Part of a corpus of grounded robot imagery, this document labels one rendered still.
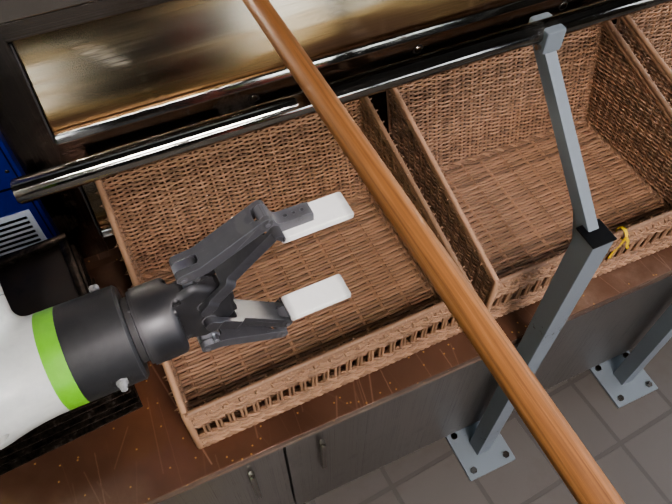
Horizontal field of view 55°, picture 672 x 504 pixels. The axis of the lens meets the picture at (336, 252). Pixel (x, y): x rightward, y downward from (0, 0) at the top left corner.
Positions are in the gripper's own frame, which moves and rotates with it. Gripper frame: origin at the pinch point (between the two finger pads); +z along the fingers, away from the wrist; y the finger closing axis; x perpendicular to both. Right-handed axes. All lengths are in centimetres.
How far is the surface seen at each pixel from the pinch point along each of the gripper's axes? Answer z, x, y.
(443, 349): 28, -9, 60
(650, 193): 91, -23, 59
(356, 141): 7.7, -11.0, -2.3
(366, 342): 10.9, -10.9, 46.5
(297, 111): 5.6, -22.7, 1.9
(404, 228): 6.9, 1.4, -1.7
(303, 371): -1.1, -10.4, 46.0
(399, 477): 20, -5, 118
